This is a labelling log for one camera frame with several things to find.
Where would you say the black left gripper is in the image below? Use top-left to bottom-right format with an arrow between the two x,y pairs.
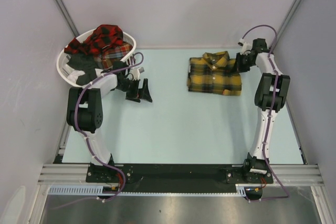
115,78 -> 152,103

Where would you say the yellow plaid long sleeve shirt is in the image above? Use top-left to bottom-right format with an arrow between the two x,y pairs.
187,51 -> 242,96

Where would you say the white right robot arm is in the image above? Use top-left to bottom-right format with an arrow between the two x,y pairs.
236,38 -> 290,183

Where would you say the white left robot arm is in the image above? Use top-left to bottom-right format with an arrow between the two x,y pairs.
66,61 -> 152,182

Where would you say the red tan plaid shirt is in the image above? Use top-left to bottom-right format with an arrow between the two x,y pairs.
97,42 -> 133,69

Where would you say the dark grey garment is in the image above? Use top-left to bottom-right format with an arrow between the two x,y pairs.
66,54 -> 103,86

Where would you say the white garment in basket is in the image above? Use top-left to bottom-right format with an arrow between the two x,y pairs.
67,70 -> 85,83

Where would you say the red black checkered shirt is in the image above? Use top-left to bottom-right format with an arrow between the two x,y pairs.
64,25 -> 123,56

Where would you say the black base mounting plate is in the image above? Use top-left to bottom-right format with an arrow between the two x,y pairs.
86,163 -> 274,194

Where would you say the white plastic laundry basket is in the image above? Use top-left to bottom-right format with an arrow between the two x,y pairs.
56,29 -> 137,87

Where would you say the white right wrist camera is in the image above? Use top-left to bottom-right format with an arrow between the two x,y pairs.
238,38 -> 252,55

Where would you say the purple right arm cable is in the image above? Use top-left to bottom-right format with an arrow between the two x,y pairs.
240,24 -> 290,204

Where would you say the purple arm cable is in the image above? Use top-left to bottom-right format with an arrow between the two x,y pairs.
240,24 -> 290,204
52,51 -> 144,204

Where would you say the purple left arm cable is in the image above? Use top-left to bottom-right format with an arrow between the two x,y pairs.
52,51 -> 144,204

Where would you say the aluminium frame rail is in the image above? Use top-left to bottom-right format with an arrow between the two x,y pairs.
38,164 -> 89,185

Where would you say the white cable duct rail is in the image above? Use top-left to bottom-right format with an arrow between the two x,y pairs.
48,185 -> 262,198

